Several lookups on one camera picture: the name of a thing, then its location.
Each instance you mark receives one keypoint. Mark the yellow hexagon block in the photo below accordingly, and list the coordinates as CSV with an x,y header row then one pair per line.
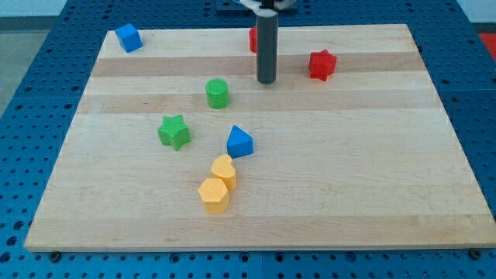
x,y
214,195

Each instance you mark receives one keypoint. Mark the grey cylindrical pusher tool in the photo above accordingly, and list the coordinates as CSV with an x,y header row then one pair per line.
x,y
267,28

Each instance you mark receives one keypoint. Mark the yellow heart block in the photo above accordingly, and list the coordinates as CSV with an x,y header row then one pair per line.
x,y
223,168

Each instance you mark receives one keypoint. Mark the blue triangle block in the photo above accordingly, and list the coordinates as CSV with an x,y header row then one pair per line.
x,y
239,143

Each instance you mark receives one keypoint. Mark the red block behind pusher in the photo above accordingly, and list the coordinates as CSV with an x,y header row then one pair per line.
x,y
253,39

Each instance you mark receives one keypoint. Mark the red star block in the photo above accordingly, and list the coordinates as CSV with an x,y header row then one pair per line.
x,y
322,64

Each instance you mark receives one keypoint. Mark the wooden board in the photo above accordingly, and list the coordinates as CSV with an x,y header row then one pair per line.
x,y
367,160

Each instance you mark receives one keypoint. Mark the green cylinder block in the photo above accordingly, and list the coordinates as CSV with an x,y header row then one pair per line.
x,y
217,92

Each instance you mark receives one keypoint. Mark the green star block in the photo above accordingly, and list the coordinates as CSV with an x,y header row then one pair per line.
x,y
174,132

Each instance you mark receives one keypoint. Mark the blue cube block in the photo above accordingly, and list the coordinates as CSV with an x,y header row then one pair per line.
x,y
129,37

